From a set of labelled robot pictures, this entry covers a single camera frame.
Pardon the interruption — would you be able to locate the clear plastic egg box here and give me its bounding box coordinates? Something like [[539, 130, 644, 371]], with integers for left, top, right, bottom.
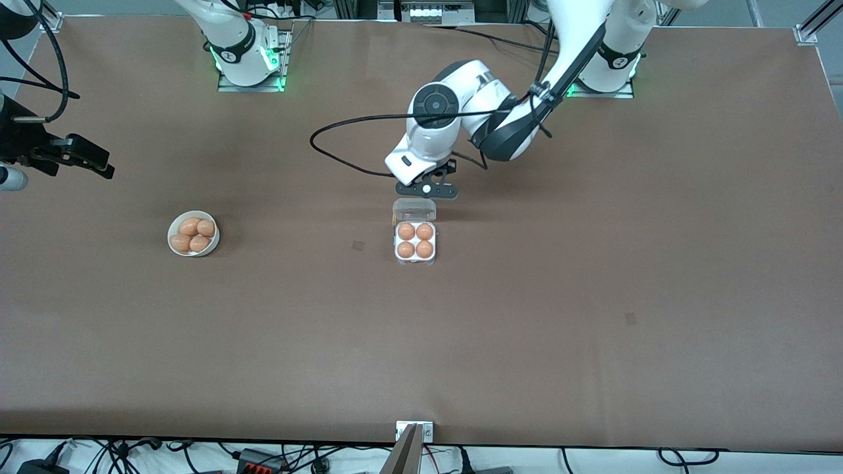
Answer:
[[393, 198, 437, 265]]

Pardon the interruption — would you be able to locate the white round bowl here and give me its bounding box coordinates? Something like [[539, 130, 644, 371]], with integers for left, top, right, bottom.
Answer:
[[167, 209, 221, 257]]

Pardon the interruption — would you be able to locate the black orange power strip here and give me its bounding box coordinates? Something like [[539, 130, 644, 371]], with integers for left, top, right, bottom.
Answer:
[[237, 448, 288, 474]]

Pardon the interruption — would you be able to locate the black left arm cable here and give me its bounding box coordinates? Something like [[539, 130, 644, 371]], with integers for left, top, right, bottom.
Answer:
[[310, 39, 555, 178]]

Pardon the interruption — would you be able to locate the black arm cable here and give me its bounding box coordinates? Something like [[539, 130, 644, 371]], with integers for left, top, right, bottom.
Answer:
[[0, 0, 81, 122], [310, 39, 555, 178]]

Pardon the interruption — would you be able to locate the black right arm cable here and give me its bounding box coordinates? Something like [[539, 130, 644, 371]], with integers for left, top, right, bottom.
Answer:
[[0, 0, 81, 122]]

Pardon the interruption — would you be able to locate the long black table cable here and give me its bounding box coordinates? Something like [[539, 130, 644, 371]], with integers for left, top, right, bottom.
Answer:
[[421, 24, 560, 55]]

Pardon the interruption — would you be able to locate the grey terminal block rail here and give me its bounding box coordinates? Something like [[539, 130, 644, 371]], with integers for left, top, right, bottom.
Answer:
[[379, 0, 476, 26]]

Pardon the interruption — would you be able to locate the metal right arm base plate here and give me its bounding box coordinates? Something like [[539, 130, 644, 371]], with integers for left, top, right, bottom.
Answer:
[[217, 30, 288, 93]]

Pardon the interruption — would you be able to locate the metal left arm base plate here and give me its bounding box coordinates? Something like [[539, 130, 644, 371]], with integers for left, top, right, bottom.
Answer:
[[566, 78, 635, 99]]

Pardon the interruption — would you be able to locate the silver camera mount bracket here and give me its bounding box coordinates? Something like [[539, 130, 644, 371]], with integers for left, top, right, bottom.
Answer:
[[395, 421, 434, 442]]

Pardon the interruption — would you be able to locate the aluminium camera mount beam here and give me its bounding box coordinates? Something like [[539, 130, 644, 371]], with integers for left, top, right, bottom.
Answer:
[[379, 425, 423, 474]]

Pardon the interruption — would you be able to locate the black tangled floor cable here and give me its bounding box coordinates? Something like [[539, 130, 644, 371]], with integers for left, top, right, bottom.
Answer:
[[92, 438, 162, 474]]

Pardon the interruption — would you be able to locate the black looped floor cable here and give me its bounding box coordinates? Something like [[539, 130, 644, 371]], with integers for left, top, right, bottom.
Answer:
[[659, 448, 720, 465]]

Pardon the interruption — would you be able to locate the aluminium frame profile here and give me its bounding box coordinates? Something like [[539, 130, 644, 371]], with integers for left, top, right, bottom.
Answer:
[[798, 0, 843, 34]]

